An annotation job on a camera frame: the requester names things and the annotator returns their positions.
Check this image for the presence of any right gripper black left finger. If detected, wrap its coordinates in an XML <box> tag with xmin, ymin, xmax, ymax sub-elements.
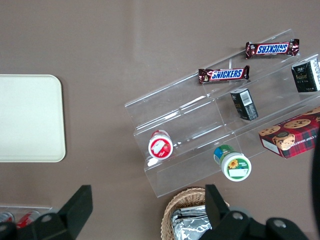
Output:
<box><xmin>0</xmin><ymin>184</ymin><xmax>94</xmax><ymax>240</ymax></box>

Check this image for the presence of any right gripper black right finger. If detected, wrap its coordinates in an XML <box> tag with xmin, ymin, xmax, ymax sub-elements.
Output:
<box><xmin>197</xmin><ymin>184</ymin><xmax>311</xmax><ymax>240</ymax></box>

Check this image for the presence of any light wicker basket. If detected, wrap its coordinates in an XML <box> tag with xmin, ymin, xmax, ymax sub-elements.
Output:
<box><xmin>161</xmin><ymin>187</ymin><xmax>231</xmax><ymax>240</ymax></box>

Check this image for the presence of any cream plastic tray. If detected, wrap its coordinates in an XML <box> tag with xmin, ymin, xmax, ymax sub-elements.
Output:
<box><xmin>0</xmin><ymin>74</ymin><xmax>66</xmax><ymax>163</ymax></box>

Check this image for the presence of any foil wrapped pack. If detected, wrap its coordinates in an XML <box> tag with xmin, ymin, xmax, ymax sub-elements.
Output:
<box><xmin>177</xmin><ymin>216</ymin><xmax>213</xmax><ymax>240</ymax></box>
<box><xmin>171</xmin><ymin>206</ymin><xmax>208</xmax><ymax>226</ymax></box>

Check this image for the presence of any clear acrylic bottle rack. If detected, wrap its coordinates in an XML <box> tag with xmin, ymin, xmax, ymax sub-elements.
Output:
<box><xmin>0</xmin><ymin>204</ymin><xmax>54</xmax><ymax>240</ymax></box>

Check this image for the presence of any green sunflower lid cup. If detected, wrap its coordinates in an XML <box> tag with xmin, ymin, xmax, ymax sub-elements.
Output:
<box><xmin>213</xmin><ymin>144</ymin><xmax>252</xmax><ymax>182</ymax></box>

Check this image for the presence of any red lid yogurt cup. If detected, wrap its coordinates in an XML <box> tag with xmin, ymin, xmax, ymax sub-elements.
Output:
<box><xmin>147</xmin><ymin>129</ymin><xmax>174</xmax><ymax>160</ymax></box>

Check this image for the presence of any red tartan cookie box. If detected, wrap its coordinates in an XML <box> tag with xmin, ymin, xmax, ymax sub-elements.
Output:
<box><xmin>258</xmin><ymin>106</ymin><xmax>320</xmax><ymax>159</ymax></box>

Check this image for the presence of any clear acrylic stepped shelf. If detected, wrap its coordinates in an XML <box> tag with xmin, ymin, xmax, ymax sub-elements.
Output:
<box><xmin>124</xmin><ymin>28</ymin><xmax>320</xmax><ymax>199</ymax></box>

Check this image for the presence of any black drink carton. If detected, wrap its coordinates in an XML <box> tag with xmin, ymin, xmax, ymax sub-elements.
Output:
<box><xmin>291</xmin><ymin>57</ymin><xmax>320</xmax><ymax>93</ymax></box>
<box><xmin>229</xmin><ymin>87</ymin><xmax>259</xmax><ymax>122</ymax></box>

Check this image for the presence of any Snickers chocolate bar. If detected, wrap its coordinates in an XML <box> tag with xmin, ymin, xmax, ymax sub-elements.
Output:
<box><xmin>245</xmin><ymin>38</ymin><xmax>300</xmax><ymax>60</ymax></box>
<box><xmin>198</xmin><ymin>65</ymin><xmax>251</xmax><ymax>85</ymax></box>

